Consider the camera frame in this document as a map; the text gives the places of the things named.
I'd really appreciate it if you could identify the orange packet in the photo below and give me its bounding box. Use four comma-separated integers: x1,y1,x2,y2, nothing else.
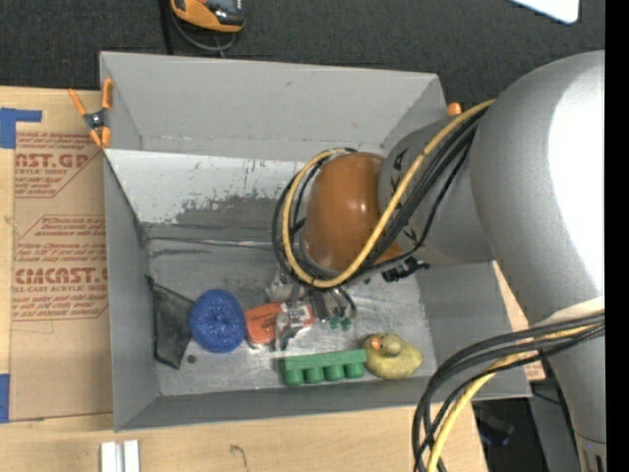
243,302,287,347

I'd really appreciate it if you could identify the blue round sponge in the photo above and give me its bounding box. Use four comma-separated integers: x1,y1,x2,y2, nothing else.
188,288,248,354

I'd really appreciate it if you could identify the green toy block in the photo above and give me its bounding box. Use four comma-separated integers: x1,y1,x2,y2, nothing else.
276,348,369,388

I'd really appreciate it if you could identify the yellow rubber duck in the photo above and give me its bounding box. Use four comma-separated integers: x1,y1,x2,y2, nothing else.
363,332,425,381

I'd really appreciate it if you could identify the brown cardboard board red print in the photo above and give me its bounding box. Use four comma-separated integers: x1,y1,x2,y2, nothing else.
0,86,115,423

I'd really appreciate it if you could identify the black cylinder on white bracket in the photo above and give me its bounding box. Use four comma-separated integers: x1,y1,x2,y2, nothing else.
380,257,430,284

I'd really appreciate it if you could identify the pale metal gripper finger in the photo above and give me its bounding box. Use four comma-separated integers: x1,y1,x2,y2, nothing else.
289,303,316,334
272,310,298,352

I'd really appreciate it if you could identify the dark mesh cloth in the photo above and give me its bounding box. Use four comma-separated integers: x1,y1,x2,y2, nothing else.
144,274,197,370

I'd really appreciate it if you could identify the grey metal bin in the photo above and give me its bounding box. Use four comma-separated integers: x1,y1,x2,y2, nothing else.
99,50,533,433

